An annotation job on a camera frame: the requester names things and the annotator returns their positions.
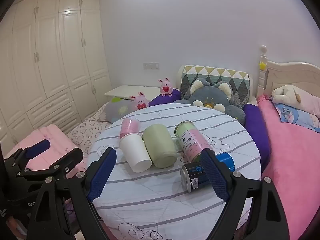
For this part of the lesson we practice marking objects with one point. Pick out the yellow star decoration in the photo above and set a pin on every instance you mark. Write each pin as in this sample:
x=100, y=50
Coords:
x=262, y=65

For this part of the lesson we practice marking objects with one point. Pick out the blue black can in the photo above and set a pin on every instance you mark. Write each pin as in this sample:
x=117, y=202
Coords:
x=193, y=177

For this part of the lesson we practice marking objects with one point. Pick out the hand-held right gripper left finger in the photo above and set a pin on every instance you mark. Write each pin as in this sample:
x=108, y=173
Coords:
x=102, y=175

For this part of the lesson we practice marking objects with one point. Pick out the striped white tablecloth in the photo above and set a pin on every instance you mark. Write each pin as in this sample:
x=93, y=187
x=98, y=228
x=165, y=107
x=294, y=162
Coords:
x=150, y=195

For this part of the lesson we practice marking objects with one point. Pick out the pink green labelled can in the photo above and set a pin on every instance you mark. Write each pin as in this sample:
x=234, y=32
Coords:
x=192, y=142

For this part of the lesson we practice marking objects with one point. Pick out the white cup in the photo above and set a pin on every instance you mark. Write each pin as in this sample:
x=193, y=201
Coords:
x=133, y=152

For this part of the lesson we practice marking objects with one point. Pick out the triangle patterned cushion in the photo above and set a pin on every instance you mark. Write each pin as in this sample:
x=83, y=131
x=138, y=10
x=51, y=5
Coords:
x=215, y=73

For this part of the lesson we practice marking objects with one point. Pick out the purple cushion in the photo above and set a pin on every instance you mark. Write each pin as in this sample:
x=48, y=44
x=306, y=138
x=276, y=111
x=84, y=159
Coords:
x=162, y=100

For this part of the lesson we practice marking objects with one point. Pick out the heart print bedding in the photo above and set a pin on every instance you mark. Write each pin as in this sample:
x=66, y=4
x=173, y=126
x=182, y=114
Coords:
x=85, y=132

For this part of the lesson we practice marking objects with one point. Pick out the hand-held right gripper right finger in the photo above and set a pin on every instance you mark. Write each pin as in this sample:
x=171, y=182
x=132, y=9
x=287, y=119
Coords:
x=215, y=177

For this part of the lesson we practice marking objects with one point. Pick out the purple blanket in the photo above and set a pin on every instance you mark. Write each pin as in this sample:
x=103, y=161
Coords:
x=257, y=135

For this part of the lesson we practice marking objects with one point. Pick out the pale green cup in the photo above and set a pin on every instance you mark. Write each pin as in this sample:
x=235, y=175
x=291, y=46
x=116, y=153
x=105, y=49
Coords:
x=158, y=145

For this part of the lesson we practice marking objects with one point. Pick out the white nightstand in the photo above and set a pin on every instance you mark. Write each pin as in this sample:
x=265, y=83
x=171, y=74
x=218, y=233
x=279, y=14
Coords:
x=130, y=90

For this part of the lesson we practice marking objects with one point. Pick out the grey cat plush cushion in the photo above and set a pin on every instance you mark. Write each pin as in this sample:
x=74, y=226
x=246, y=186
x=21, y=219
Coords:
x=212, y=97

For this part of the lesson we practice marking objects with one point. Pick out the cream bed headboard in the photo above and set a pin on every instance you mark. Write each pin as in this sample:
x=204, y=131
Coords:
x=287, y=75

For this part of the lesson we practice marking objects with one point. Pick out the blue printed pillow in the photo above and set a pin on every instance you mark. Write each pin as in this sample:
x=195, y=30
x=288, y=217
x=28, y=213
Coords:
x=292, y=115

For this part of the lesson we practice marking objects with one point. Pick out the white wall socket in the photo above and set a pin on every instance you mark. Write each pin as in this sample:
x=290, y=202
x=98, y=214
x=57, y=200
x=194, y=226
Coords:
x=151, y=65

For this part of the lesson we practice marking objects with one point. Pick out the pink rabbit plush toy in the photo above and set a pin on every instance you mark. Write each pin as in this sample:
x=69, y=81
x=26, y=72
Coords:
x=165, y=88
x=140, y=102

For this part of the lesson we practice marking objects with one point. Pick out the grey flower pillow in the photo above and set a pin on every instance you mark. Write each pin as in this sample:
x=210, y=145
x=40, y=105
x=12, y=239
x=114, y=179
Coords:
x=115, y=110

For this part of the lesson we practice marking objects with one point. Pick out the folded pink quilt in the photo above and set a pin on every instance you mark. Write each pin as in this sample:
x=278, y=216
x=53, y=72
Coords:
x=55, y=140

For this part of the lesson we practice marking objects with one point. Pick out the white plush dog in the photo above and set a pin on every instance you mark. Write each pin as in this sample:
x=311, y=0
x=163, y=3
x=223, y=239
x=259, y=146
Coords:
x=287, y=93

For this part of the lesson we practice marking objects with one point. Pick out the cream wardrobe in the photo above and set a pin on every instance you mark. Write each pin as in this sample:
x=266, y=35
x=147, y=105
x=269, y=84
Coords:
x=50, y=55

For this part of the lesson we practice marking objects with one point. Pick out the pink bed blanket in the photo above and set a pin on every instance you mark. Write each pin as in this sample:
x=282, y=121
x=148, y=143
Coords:
x=292, y=160

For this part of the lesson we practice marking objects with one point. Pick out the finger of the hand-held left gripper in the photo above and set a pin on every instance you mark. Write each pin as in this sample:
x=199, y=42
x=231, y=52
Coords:
x=37, y=147
x=67, y=158

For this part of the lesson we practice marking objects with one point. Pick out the pink cup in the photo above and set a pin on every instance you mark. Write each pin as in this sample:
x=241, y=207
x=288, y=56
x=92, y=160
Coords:
x=130, y=126

